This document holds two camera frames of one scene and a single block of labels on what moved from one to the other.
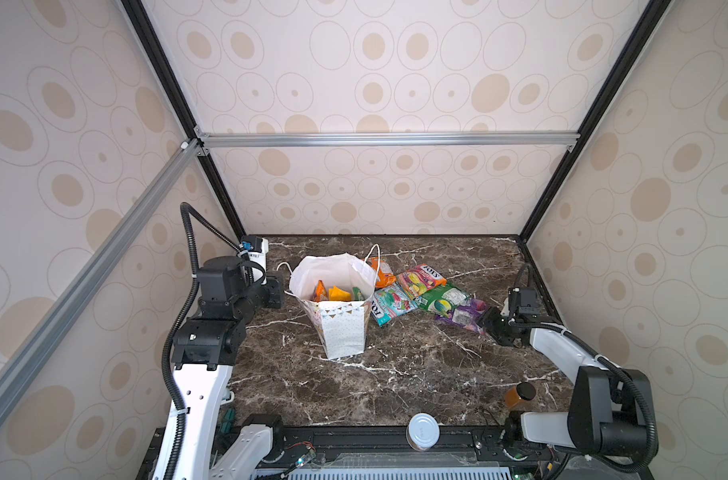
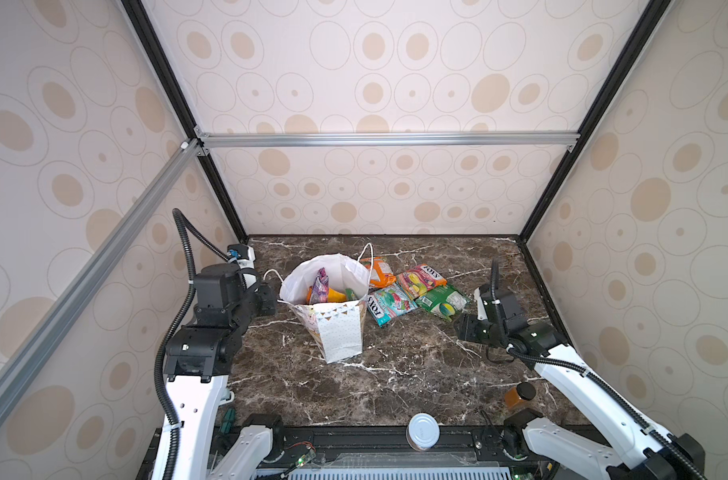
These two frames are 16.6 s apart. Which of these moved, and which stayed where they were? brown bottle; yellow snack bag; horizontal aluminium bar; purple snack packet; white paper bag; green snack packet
Moved: purple snack packet; white paper bag
Stayed: horizontal aluminium bar; green snack packet; brown bottle; yellow snack bag
